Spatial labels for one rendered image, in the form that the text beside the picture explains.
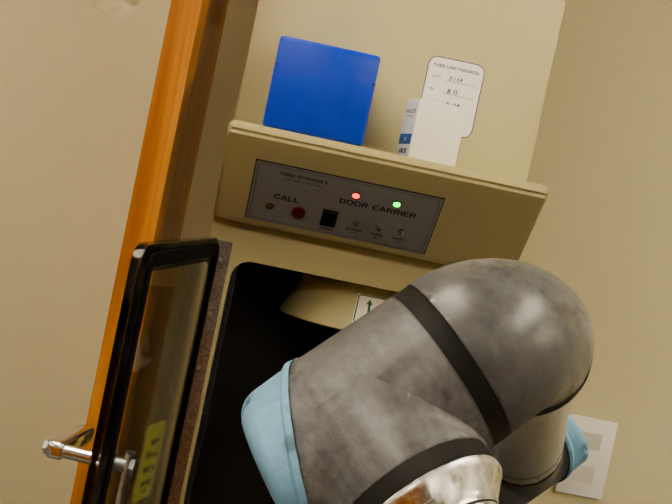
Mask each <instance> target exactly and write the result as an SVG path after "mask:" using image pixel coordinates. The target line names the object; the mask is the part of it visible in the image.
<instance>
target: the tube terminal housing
mask: <svg viewBox="0 0 672 504"><path fill-rule="evenodd" d="M564 8H565V2H564V1H561V0H258V3H257V8H256V13H255V18H254V23H253V28H252V32H251V37H250V42H249V47H248V52H247V57H246V62H245V67H244V71H243V76H242V81H241V86H240V91H239V96H238V101H237V105H236V110H235V115H234V120H238V121H243V122H248V123H252V124H257V125H262V126H263V118H264V113H265V108H266V104H267V99H268V94H269V89H270V84H271V79H272V75H273V70H274V65H275V60H276V55H277V50H278V46H279V41H280V38H281V36H289V37H294V38H299V39H303V40H308V41H312V42H317V43H321V44H326V45H331V46H335V47H340V48H344V49H349V50H353V51H358V52H362V53H367V54H372V55H376V56H379V57H380V65H379V70H378V74H377V79H376V85H375V89H374V93H373V98H372V103H371V108H370V112H369V117H368V122H367V127H366V131H365V136H364V141H363V144H362V145H361V146H360V147H365V148H370V149H374V150H379V151H384V152H388V153H393V154H396V152H397V148H398V143H399V138H400V134H401V129H402V124H403V119H404V115H405V110H406V105H407V101H408V100H411V99H420V98H421V94H422V89H423V84H424V80H425V75H426V70H427V66H428V61H429V56H430V54H434V55H438V56H443V57H447V58H452V59H456V60H461V61H466V62H470V63H475V64H479V65H484V66H487V67H486V72H485V76H484V81H483V86H482V90H481V95H480V100H479V104H478V109H477V114H476V118H475V123H474V127H473V132H472V137H471V140H468V139H464V138H461V140H460V145H459V150H458V154H457V159H456V164H455V167H459V168H463V169H468V170H473V171H477V172H482V173H487V174H491V175H496V176H501V177H505V178H510V179H515V180H520V181H524V182H527V177H528V173H529V168H530V164H531V159H532V154H533V150H534V145H535V141H536V136H537V132H538V127H539V122H540V118H541V113H542V109H543V104H544V99H545V95H546V90H547V86H548V81H549V77H550V72H551V67H552V63H553V58H554V54H555V49H556V45H557V40H558V35H559V31H560V26H561V22H562V17H563V12H564ZM210 237H214V238H217V240H221V241H226V242H231V243H233V245H232V250H231V254H230V259H229V264H228V269H227V274H226V279H225V283H224V288H223V293H222V298H221V303H220V308H219V312H218V317H217V322H216V327H215V332H214V337H213V342H212V346H211V351H210V356H209V361H208V366H207V371H206V375H205V380H204V385H203V390H202V395H201V400H200V405H199V409H198V414H197V419H196V424H195V429H194V434H193V438H192V443H191V448H190V453H189V458H188V463H187V468H186V472H185V477H184V482H183V487H182V492H181V497H180V501H179V504H184V500H185V495H186V490H187V485H188V481H189V476H190V471H191V466H192V461H193V456H194V452H195V447H196V442H197V437H198V432H199V427H200V422H201V418H202V413H203V408H204V403H205V398H206V393H207V389H208V384H209V379H210V374H211V369H212V364H213V360H214V355H215V350H216V345H217V340H218V335H219V331H220V326H221V321H222V316H223V311H224V306H225V302H226V297H227V292H228V287H229V282H230V277H231V274H232V271H233V270H234V268H235V267H237V266H238V265H239V264H241V263H244V262H254V263H259V264H264V265H268V266H273V267H278V268H283V269H288V270H293V271H298V272H302V273H307V274H312V275H317V276H322V277H327V278H332V279H337V280H341V281H346V282H351V283H356V284H361V285H366V286H371V287H375V288H380V289H385V290H390V291H395V292H400V291H401V290H403V289H404V288H406V287H407V285H409V284H410V283H412V282H413V281H415V280H417V279H418V278H420V277H421V276H423V275H425V274H426V273H428V272H431V271H433V270H436V269H438V268H440V267H443V266H445V265H443V264H439V263H434V262H429V261H424V260H419V259H414V258H410V257H405V256H400V255H395V254H390V253H386V252H381V251H376V250H371V249H366V248H362V247H357V246H352V245H347V244H342V243H337V242H333V241H328V240H323V239H318V238H313V237H309V236H304V235H299V234H294V233H289V232H284V231H280V230H275V229H270V228H265V227H260V226H256V225H251V224H246V223H241V222H236V221H231V220H227V219H222V218H217V217H216V214H215V216H214V217H213V222H212V227H211V232H210Z"/></svg>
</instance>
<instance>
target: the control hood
mask: <svg viewBox="0 0 672 504"><path fill-rule="evenodd" d="M256 159H261V160H265V161H270V162H275V163H280V164H284V165H289V166H294V167H299V168H303V169H308V170H313V171H317V172H322V173H327V174H332V175H336V176H341V177H346V178H351V179H355V180H360V181H365V182H369V183H374V184H379V185H384V186H388V187H393V188H398V189H403V190H407V191H412V192H417V193H421V194H426V195H431V196H436V197H440V198H445V201H444V204H443V207H442V209H441V212H440V215H439V217H438V220H437V223H436V225H435V228H434V231H433V233H432V236H431V239H430V241H429V244H428V247H427V249H426V252H425V255H424V254H419V253H414V252H410V251H405V250H400V249H395V248H390V247H386V246H381V245H376V244H371V243H366V242H362V241H357V240H352V239H347V238H342V237H337V236H333V235H328V234H323V233H318V232H313V231H309V230H304V229H299V228H294V227H289V226H285V225H280V224H275V223H270V222H265V221H261V220H256V219H251V218H246V217H245V212H246V207H247V202H248V197H249V192H250V187H251V182H252V177H253V172H254V167H255V162H256ZM548 195H549V190H547V186H543V185H538V184H534V183H529V182H524V181H520V180H515V179H510V178H505V177H501V176H496V175H491V174H487V173H482V172H477V171H473V170H468V169H463V168H459V167H454V166H449V165H445V164H440V163H435V162H431V161H426V160H421V159H416V158H412V157H407V156H402V155H398V154H393V153H388V152H384V151H379V150H374V149H370V148H365V147H360V146H356V145H351V144H346V143H342V142H337V141H332V140H327V139H323V138H318V137H313V136H309V135H304V134H299V133H295V132H290V131H285V130H281V129H276V128H271V127H267V126H262V125H257V124H252V123H248V122H243V121H238V120H234V119H233V122H229V127H228V133H227V138H226V144H225V150H224V156H223V162H222V167H221V173H220V179H219V185H218V191H217V196H216V202H215V208H214V214H216V217H217V218H222V219H227V220H231V221H236V222H241V223H246V224H251V225H256V226H260V227H265V228H270V229H275V230H280V231H284V232H289V233H294V234H299V235H304V236H309V237H313V238H318V239H323V240H328V241H333V242H337V243H342V244H347V245H352V246H357V247H362V248H366V249H371V250H376V251H381V252H386V253H390V254H395V255H400V256H405V257H410V258H414V259H419V260H424V261H429V262H434V263H439V264H443V265H448V264H452V263H456V262H461V261H465V260H471V259H485V258H501V259H510V260H516V261H518V260H519V258H520V256H521V254H522V251H523V249H524V247H525V245H526V243H527V241H528V239H529V236H530V234H531V232H532V230H533V228H534V226H535V223H536V221H537V219H538V217H539V215H540V213H541V210H542V208H543V206H544V204H545V202H546V200H547V197H548Z"/></svg>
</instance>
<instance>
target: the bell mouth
mask: <svg viewBox="0 0 672 504"><path fill-rule="evenodd" d="M397 293H398V292H395V291H390V290H385V289H380V288H375V287H371V286H366V285H361V284H356V283H351V282H346V281H341V280H337V279H332V278H327V277H322V276H317V275H312V274H307V273H304V274H303V275H302V277H301V278H300V279H299V281H298V282H297V284H296V285H295V286H294V288H293V289H292V291H291V292H290V293H289V295H288V296H287V298H286V299H285V300H284V302H283V303H282V305H281V306H280V307H279V308H280V310H281V311H282V312H284V313H286V314H288V315H290V316H293V317H296V318H298V319H301V320H305V321H308V322H311V323H315V324H318V325H322V326H326V327H330V328H334V329H338V330H342V329H344V328H345V327H347V326H348V325H350V324H351V323H353V322H354V321H356V320H357V319H359V318H360V317H362V316H363V315H365V314H366V313H368V312H369V311H371V310H372V309H374V308H375V307H377V306H378V305H380V304H381V303H383V302H384V301H386V300H387V299H389V298H390V297H392V296H394V295H395V294H397Z"/></svg>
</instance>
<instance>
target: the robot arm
mask: <svg viewBox="0 0 672 504"><path fill-rule="evenodd" d="M593 354H594V333H593V328H592V324H591V319H590V317H589V315H588V312H587V310H586V308H585V306H584V304H583V303H582V301H581V300H580V299H579V297H578V296H577V294H576V293H575V292H574V291H573V290H572V289H571V288H570V287H569V286H568V285H567V284H566V283H565V282H564V281H562V280H561V279H559V278H558V277H556V276H555V275H553V274H551V273H550V272H548V271H546V270H544V269H541V268H539V267H536V266H534V265H531V264H528V263H524V262H520V261H516V260H510V259H501V258H485V259H471V260H465V261H461V262H456V263H452V264H448V265H445V266H443V267H440V268H438V269H436V270H433V271H431V272H428V273H426V274H425V275H423V276H421V277H420V278H418V279H417V280H415V281H413V282H412V283H410V284H409V285H407V287H406V288H404V289H403V290H401V291H400V292H398V293H397V294H395V295H394V296H392V297H390V298H389V299H387V300H386V301H384V302H383V303H381V304H380V305H378V306H377V307H375V308H374V309H372V310H371V311H369V312H368V313H366V314H365V315H363V316H362V317H360V318H359V319H357V320H356V321H354V322H353V323H351V324H350V325H348V326H347V327H345V328H344V329H342V330H341V331H339V332H338V333H336V334H335V335H333V336H332V337H330V338H329V339H327V340H325V341H324V342H322V343H321V344H319V345H318V346H316V347H315V348H313V349H312V350H310V351H309V352H307V353H306V354H304V355H303V356H301V357H300V358H295V359H293V360H290V361H288V362H286V363H285V364H284V365H283V368H282V370H281V371H280V372H278V373H277V374H276V375H274V376H273V377H271V378H270V379H269V380H267V381H266V382H265V383H263V384H262V385H260V386H259V387H258V388H256V389H255V390H254V391H252V392H251V393H250V394H249V395H248V397H247V398H246V400H245V401H244V404H243V407H242V411H241V422H242V427H243V431H244V434H245V437H246V440H247V442H248V445H249V448H250V450H251V453H252V455H253V457H254V460H255V462H256V464H257V467H258V469H259V471H260V473H261V476H262V478H263V480H264V482H265V484H266V486H267V488H268V491H269V493H270V495H271V497H272V499H273V501H274V503H275V504H527V503H529V502H530V501H532V500H533V499H534V498H536V497H537V496H539V495H540V494H542V493H543V492H544V491H546V490H547V489H549V488H550V487H552V486H553V485H554V484H556V483H559V482H562V481H564V480H565V479H567V478H568V477H569V476H570V474H571V472H573V471H574V470H575V469H576V468H578V467H579V466H580V465H582V464H583V463H584V462H585V461H586V460H587V458H588V456H589V447H588V445H587V443H586V439H585V437H584V435H583V433H582V431H581V430H580V428H579V426H578V425H577V424H576V422H575V421H574V419H573V418H572V417H571V415H570V414H569V410H570V404H571V401H572V400H573V399H574V398H575V397H576V396H577V394H578V393H579V392H580V391H581V389H582V388H583V386H584V384H585V382H586V381H587V378H588V376H589V373H590V370H591V366H592V361H593Z"/></svg>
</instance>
